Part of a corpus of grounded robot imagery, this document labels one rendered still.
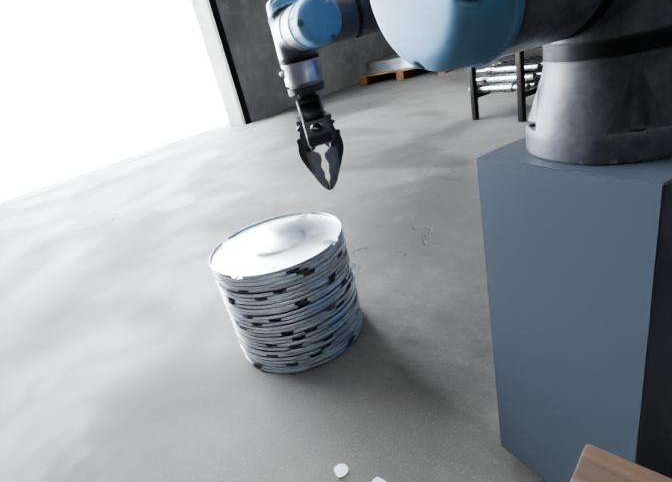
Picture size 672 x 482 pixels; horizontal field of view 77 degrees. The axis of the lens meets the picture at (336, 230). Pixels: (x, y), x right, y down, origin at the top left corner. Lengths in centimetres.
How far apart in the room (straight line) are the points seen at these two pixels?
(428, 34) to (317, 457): 64
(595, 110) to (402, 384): 59
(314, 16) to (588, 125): 44
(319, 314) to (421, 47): 61
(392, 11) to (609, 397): 42
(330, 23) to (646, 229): 51
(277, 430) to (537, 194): 60
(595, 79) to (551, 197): 10
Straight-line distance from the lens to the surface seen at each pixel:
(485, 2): 32
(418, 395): 82
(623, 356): 49
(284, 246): 88
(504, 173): 47
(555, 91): 45
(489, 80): 267
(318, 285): 83
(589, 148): 43
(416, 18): 34
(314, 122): 79
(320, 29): 72
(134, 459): 94
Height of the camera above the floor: 59
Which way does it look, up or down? 23 degrees down
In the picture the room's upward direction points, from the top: 14 degrees counter-clockwise
